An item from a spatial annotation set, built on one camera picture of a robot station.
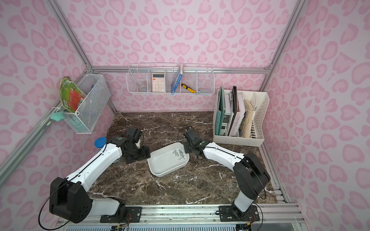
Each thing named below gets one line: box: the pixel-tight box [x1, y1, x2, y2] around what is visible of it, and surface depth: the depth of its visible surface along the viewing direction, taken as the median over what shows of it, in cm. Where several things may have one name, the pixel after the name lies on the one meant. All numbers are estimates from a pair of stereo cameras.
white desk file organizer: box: [212, 89, 270, 148], surface depth 95 cm
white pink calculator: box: [151, 73, 166, 93], surface depth 97 cm
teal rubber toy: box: [50, 110, 66, 122], surface depth 64 cm
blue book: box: [170, 64, 184, 95], surface depth 90 cm
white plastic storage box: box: [146, 142, 190, 178], surface depth 95 cm
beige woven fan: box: [241, 99, 256, 139], surface depth 93 cm
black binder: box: [227, 86, 238, 137], surface depth 87 cm
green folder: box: [214, 85, 226, 136], surface depth 85 cm
